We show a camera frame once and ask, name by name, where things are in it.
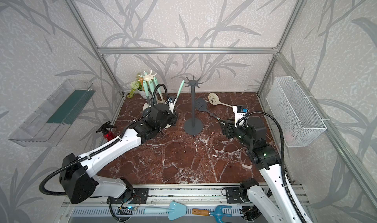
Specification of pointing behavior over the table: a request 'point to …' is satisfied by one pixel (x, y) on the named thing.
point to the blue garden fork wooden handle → (216, 213)
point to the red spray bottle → (108, 135)
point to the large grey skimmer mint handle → (151, 89)
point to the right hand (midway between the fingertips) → (223, 119)
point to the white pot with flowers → (135, 85)
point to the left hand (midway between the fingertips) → (175, 110)
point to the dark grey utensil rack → (193, 126)
